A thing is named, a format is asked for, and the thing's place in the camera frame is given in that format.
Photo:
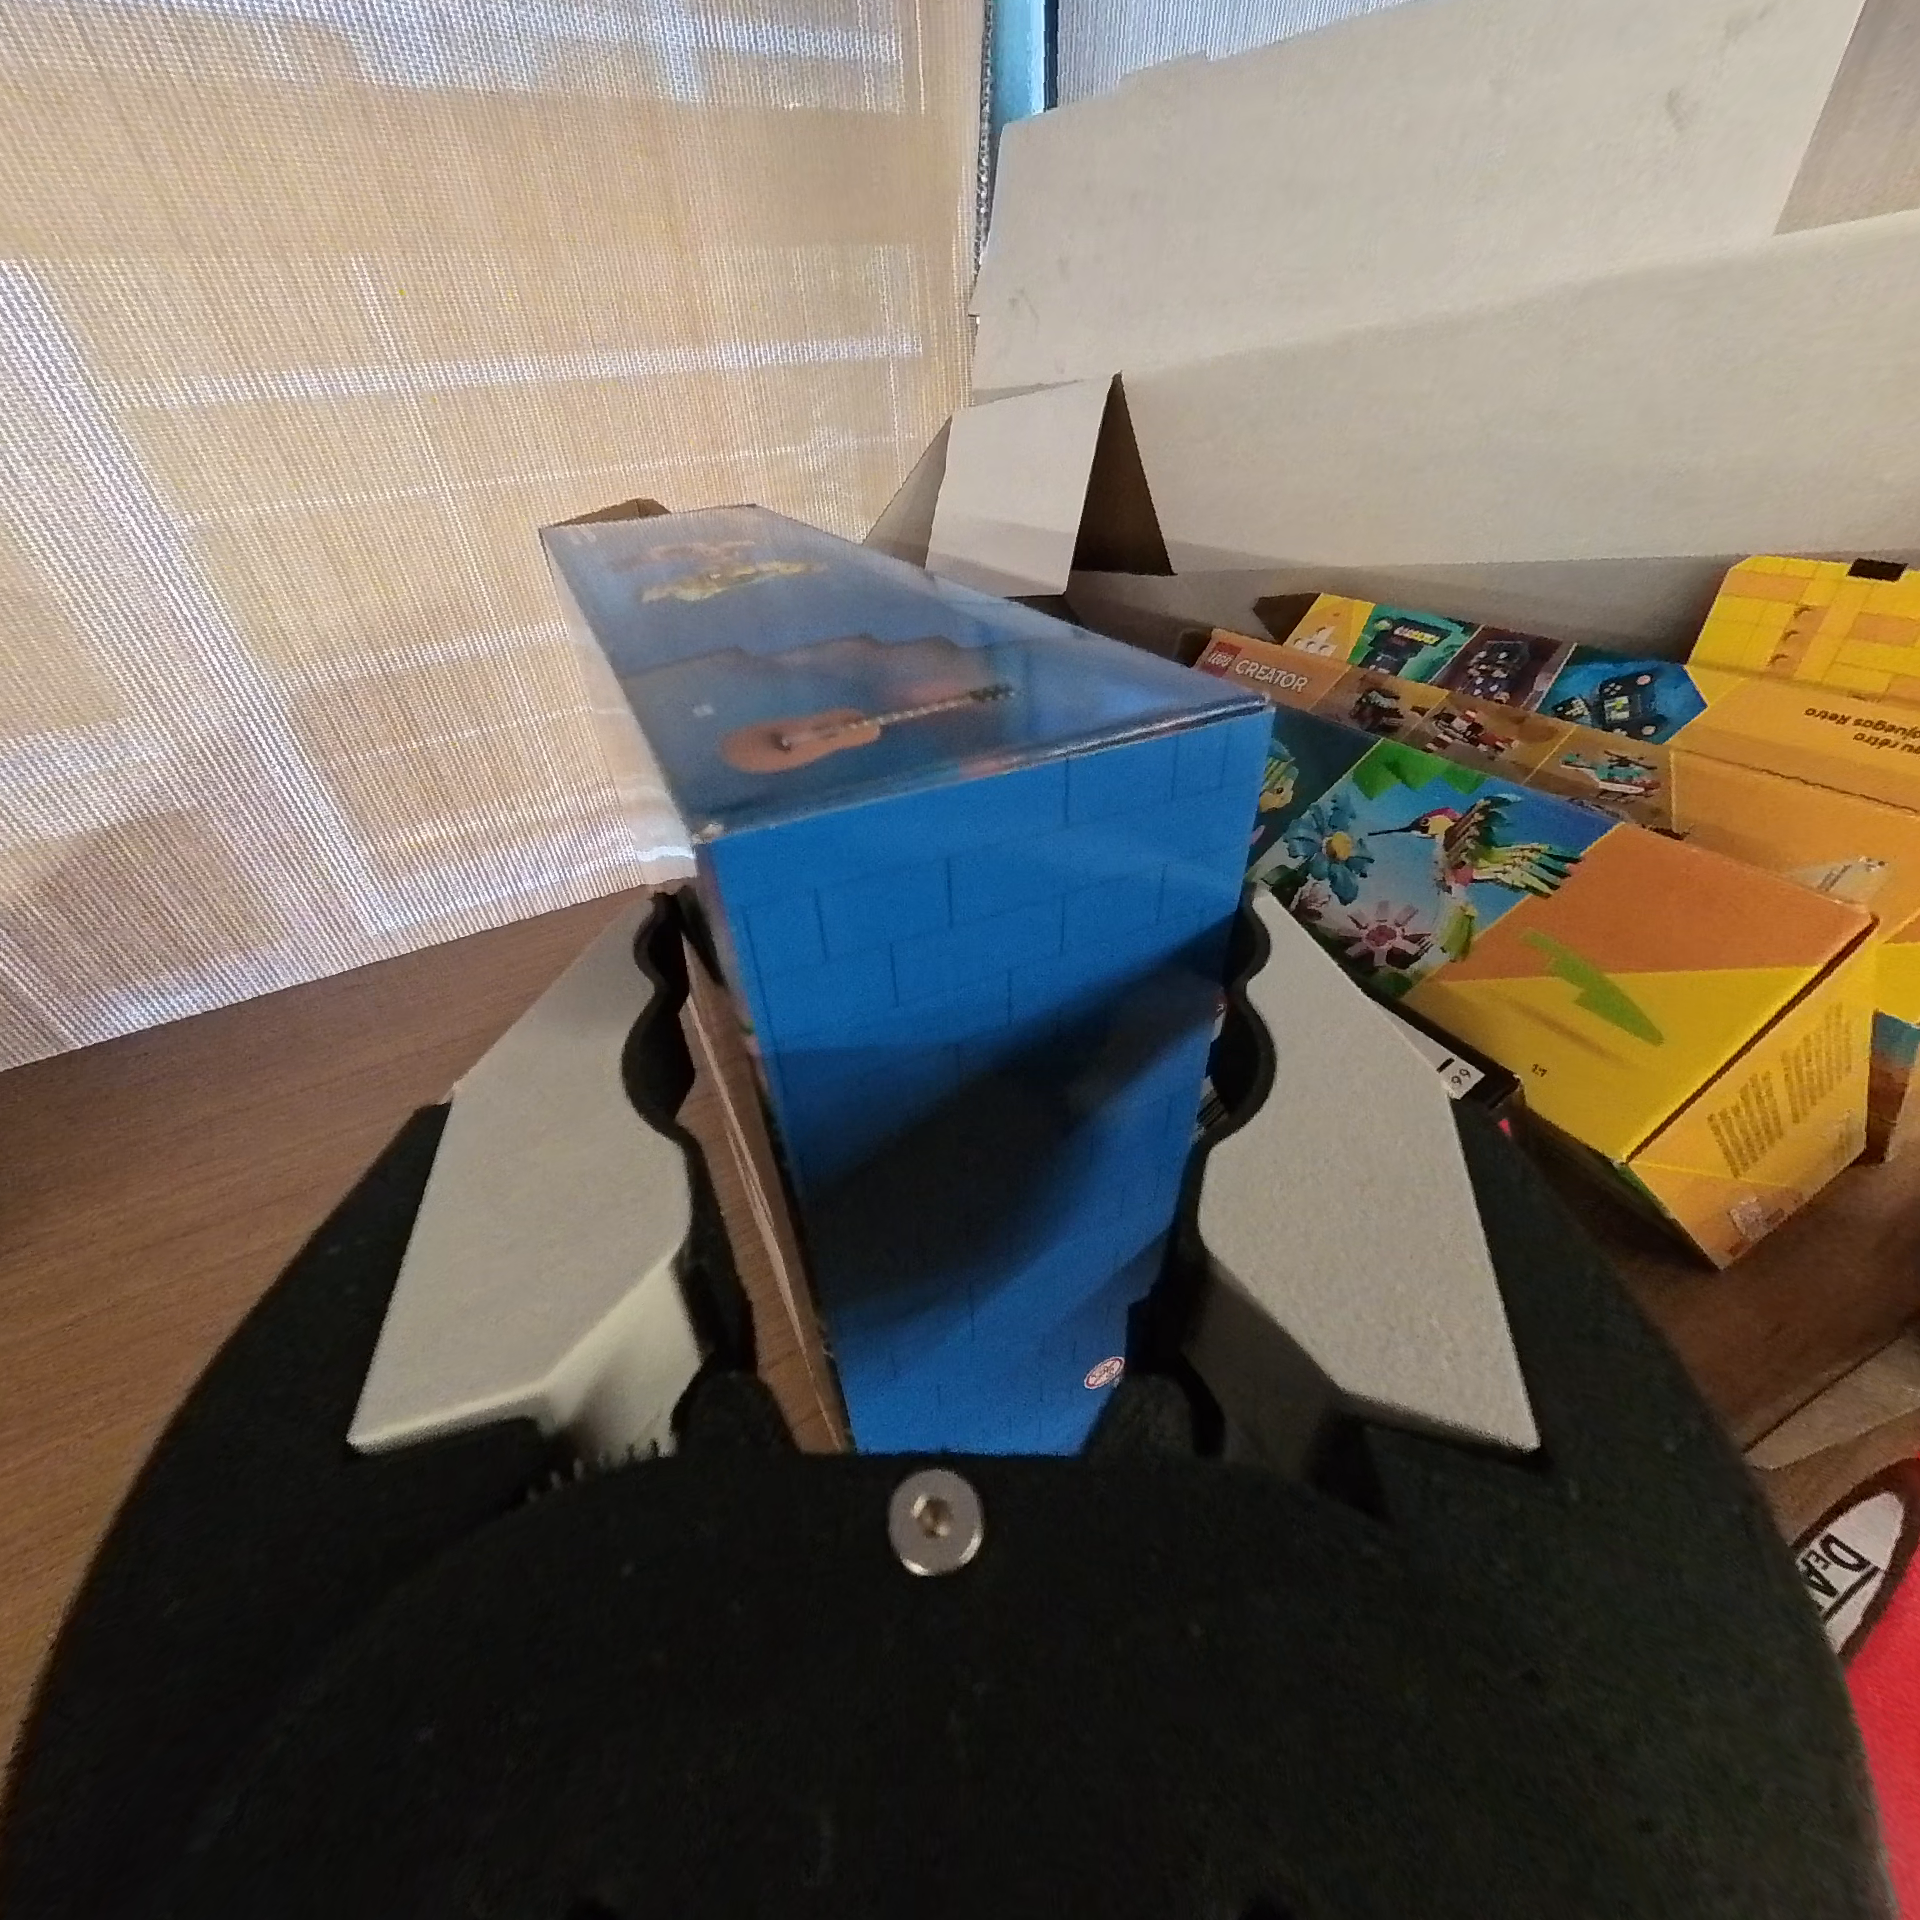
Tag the wooden desk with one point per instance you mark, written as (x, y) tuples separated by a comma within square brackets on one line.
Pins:
[(177, 1199)]

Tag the white cardboard carton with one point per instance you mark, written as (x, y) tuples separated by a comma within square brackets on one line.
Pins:
[(1424, 225)]

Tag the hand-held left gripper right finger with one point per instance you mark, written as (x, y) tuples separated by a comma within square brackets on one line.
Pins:
[(1367, 1246)]

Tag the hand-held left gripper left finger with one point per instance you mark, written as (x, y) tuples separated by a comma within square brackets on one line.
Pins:
[(525, 1234)]

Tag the red tape roll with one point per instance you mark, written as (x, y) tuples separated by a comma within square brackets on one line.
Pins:
[(1885, 1682)]

